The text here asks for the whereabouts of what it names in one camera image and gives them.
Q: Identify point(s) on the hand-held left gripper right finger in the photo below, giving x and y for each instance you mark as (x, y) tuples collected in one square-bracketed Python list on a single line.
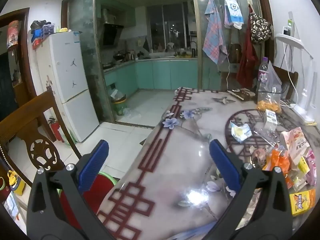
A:
[(222, 165)]

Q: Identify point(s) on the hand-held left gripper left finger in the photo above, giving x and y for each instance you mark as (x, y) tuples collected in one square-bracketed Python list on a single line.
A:
[(93, 165)]

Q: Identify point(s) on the green trash bin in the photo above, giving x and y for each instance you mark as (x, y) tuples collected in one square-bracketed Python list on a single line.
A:
[(117, 107)]

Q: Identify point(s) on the red stool green rim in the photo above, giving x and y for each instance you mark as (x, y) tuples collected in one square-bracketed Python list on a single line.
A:
[(97, 192)]

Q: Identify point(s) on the crumpled paper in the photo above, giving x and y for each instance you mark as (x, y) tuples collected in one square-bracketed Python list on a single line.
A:
[(257, 156)]

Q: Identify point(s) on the crumpled white yellow wrapper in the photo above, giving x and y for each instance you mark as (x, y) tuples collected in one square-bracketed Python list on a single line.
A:
[(240, 132)]

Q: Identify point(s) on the red fire extinguisher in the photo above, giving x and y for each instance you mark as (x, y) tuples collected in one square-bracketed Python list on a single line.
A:
[(56, 130)]

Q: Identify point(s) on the clear plastic wrapper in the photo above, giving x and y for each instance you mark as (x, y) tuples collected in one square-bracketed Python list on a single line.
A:
[(266, 136)]

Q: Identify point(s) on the orange wrapper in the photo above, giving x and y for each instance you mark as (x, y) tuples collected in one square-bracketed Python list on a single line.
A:
[(278, 162)]

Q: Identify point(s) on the clear plastic bag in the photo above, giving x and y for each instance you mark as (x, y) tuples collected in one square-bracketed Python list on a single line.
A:
[(131, 112)]

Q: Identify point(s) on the small white carton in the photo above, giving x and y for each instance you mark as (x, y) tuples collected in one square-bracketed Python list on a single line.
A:
[(271, 120)]

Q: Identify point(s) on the brown pouch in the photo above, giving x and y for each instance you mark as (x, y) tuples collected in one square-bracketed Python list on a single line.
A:
[(242, 95)]

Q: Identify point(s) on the peach snack bag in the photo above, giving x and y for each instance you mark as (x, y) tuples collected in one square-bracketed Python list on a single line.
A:
[(295, 142)]

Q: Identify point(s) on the zip bag of orange snacks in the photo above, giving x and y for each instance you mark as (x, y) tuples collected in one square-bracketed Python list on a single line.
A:
[(268, 103)]

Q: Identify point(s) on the yellow plastic toy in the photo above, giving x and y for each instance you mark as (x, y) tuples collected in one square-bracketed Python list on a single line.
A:
[(16, 183)]

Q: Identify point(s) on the yellow box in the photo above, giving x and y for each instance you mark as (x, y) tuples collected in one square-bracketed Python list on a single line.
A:
[(303, 165)]

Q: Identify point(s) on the carved wooden chair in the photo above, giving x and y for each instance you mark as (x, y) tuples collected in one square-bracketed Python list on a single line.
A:
[(25, 115)]

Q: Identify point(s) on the yellow snack packet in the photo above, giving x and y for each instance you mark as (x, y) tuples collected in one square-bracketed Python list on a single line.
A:
[(302, 202)]

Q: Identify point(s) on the white refrigerator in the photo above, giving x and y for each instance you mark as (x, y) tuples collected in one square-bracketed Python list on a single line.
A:
[(67, 80)]

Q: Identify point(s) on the purple label water bottle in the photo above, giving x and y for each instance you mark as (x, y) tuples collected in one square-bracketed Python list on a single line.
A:
[(263, 72)]

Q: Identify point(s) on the red apron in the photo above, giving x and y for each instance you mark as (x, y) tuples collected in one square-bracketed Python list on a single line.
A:
[(247, 65)]

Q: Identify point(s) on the white desk lamp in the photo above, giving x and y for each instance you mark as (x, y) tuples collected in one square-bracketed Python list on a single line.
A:
[(306, 100)]

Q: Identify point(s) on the dark wooden chair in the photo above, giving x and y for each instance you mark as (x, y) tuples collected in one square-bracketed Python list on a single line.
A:
[(290, 80)]

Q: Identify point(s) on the teal kitchen cabinets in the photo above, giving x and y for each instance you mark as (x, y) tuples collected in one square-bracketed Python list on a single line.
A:
[(160, 75)]

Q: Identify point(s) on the black wok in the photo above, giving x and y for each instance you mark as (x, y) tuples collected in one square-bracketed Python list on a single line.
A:
[(118, 55)]

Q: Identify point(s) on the small brown bag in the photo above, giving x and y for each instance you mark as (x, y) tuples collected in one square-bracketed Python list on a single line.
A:
[(235, 53)]

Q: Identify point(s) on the plaid towel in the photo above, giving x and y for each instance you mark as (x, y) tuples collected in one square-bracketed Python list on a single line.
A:
[(213, 35)]

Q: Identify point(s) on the black range hood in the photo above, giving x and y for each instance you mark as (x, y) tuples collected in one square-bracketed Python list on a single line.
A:
[(111, 35)]

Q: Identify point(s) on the small yellow item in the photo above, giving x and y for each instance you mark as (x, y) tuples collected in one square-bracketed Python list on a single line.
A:
[(64, 29)]

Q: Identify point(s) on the blue box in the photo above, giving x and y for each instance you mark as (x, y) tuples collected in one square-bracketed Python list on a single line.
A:
[(37, 35)]

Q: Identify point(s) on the blue plastic basket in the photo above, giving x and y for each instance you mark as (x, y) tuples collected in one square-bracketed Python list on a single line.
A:
[(48, 29)]

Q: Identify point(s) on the dark cloth bundle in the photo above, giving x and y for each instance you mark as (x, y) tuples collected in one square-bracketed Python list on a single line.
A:
[(37, 25)]

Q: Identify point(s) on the smiley face hanging organizer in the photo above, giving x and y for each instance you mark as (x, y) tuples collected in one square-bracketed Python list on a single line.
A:
[(233, 12)]

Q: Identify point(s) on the white wall charger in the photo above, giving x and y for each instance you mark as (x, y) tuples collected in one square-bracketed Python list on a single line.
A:
[(287, 28)]

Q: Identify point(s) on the red wall hanging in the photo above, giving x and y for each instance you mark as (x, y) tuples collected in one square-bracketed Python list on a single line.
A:
[(13, 33)]

